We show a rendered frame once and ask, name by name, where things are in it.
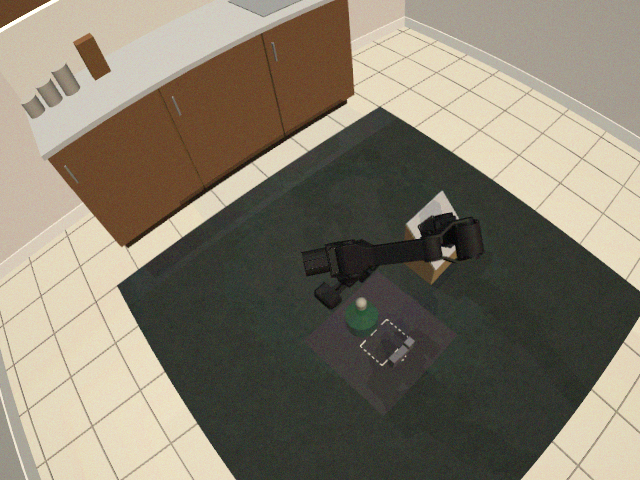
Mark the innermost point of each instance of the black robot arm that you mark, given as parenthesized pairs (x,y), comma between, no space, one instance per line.
(351,258)

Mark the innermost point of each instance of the green glass bottle with white cap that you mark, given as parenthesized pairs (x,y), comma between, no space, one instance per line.
(361,318)

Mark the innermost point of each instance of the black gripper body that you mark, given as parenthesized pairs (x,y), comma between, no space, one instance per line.
(329,296)

